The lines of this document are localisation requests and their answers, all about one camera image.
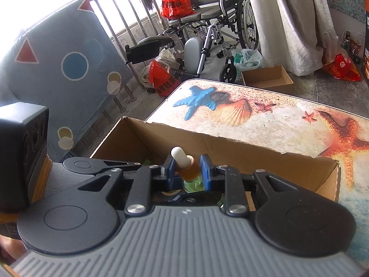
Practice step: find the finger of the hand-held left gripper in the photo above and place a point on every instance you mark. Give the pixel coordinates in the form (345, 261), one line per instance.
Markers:
(190, 199)
(115, 166)

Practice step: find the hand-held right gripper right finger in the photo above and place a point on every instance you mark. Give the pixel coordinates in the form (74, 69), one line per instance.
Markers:
(205, 168)

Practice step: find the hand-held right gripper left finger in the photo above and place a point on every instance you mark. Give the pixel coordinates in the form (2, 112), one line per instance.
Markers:
(170, 168)

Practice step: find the green dropper bottle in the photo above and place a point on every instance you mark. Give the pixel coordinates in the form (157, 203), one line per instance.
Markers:
(187, 174)

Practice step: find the large brown cardboard box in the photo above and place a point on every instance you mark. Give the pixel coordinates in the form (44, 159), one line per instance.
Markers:
(230, 150)

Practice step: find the blue printed blanket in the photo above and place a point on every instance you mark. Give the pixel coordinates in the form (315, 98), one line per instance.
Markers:
(72, 92)

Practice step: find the small open cardboard box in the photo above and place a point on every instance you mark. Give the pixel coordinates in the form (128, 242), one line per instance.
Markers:
(268, 78)

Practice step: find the white green plastic bag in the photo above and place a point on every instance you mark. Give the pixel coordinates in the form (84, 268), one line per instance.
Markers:
(248, 59)

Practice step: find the metal railing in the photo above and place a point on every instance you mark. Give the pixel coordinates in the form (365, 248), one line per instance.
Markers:
(126, 17)

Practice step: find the grey wheelchair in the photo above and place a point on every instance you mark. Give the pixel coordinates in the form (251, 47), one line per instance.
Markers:
(201, 14)

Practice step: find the red orange plastic bag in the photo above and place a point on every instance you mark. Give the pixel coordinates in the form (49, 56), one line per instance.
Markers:
(341, 69)

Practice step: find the silver grey curtain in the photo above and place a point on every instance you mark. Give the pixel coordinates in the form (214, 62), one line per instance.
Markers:
(288, 20)

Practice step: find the dark bottles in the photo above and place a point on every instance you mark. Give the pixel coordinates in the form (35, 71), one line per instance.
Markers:
(353, 46)

